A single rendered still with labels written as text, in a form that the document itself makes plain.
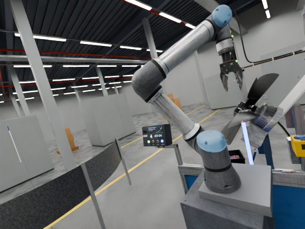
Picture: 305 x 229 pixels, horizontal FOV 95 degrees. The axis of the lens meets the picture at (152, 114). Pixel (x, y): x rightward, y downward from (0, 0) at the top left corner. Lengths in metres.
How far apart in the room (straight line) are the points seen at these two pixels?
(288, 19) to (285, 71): 7.30
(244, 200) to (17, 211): 1.82
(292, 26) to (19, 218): 14.15
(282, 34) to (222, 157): 13.13
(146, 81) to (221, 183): 0.52
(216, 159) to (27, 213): 1.76
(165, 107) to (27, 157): 5.84
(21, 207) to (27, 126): 4.49
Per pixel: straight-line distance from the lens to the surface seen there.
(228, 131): 1.50
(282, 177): 1.21
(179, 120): 0.71
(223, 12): 0.71
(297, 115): 1.56
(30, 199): 1.93
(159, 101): 0.69
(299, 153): 1.11
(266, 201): 0.69
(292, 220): 1.40
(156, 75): 0.56
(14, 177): 6.34
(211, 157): 0.65
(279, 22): 13.75
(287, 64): 6.81
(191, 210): 0.75
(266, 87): 1.46
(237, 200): 0.70
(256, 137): 1.40
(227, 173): 0.70
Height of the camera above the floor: 1.48
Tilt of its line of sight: 6 degrees down
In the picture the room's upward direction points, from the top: 15 degrees counter-clockwise
